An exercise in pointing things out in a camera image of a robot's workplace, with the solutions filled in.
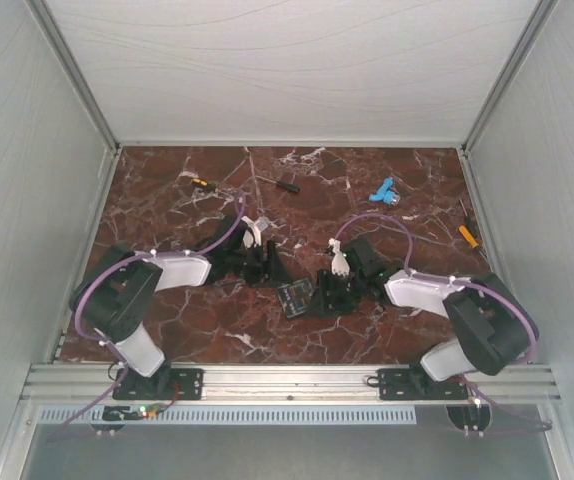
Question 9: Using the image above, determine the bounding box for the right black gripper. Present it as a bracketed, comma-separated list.
[305, 268, 365, 319]

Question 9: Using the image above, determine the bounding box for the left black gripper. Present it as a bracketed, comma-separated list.
[227, 240, 293, 289]

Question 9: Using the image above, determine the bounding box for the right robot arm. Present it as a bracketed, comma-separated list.
[305, 237, 539, 398]

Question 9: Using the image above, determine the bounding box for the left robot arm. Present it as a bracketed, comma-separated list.
[70, 215, 292, 398]

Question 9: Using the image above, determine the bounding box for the black yellow screwdriver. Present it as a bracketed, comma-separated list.
[191, 178, 227, 195]

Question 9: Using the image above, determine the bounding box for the blue plastic connector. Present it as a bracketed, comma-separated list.
[369, 177, 401, 205]

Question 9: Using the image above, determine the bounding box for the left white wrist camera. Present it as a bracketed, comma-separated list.
[242, 216, 270, 249]

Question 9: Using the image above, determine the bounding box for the black handle screwdriver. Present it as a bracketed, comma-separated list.
[258, 176, 300, 193]

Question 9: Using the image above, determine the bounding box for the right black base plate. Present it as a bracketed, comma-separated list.
[364, 368, 469, 401]

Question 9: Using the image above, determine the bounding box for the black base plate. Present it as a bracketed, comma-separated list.
[112, 367, 204, 401]
[364, 368, 469, 401]

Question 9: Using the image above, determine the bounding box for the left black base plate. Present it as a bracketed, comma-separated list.
[112, 367, 204, 401]

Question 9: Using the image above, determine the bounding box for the orange handle screwdriver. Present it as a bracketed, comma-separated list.
[458, 225, 487, 261]

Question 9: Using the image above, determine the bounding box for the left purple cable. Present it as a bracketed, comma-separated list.
[46, 188, 248, 445]

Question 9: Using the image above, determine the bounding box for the purple cable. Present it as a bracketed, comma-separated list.
[333, 213, 553, 437]
[46, 188, 248, 445]

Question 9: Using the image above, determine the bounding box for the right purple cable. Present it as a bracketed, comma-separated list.
[333, 213, 553, 437]

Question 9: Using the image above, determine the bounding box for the aluminium mounting rail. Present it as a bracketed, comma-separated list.
[21, 363, 561, 405]

